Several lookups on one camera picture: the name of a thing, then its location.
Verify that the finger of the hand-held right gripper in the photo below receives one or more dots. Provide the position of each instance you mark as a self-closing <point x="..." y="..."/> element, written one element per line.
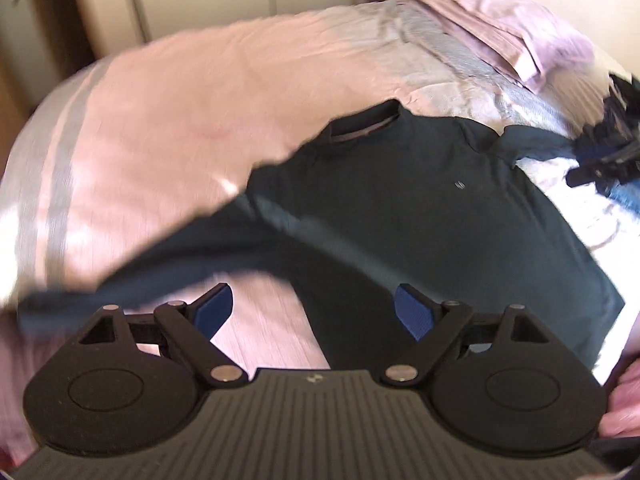
<point x="600" y="167"/>
<point x="607" y="137"/>

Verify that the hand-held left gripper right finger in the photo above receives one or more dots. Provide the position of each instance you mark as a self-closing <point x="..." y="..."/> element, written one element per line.
<point x="412" y="311"/>

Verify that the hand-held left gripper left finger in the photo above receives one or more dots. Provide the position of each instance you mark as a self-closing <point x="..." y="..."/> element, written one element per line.
<point x="216" y="309"/>

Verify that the dark green long-sleeve shirt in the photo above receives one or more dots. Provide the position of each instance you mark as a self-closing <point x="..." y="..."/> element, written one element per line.
<point x="400" y="185"/>

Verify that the blue cloth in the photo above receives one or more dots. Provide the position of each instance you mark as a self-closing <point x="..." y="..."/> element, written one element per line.
<point x="624" y="196"/>

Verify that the dark cloth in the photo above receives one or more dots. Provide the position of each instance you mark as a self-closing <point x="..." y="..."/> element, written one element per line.
<point x="625" y="97"/>

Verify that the lilac pillow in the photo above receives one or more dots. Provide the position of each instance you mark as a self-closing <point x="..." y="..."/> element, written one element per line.
<point x="500" y="25"/>

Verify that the pink bed cover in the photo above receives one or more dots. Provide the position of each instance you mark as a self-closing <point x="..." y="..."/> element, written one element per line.
<point x="175" y="110"/>

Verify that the wooden door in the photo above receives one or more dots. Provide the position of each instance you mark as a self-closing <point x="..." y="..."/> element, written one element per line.
<point x="30" y="35"/>

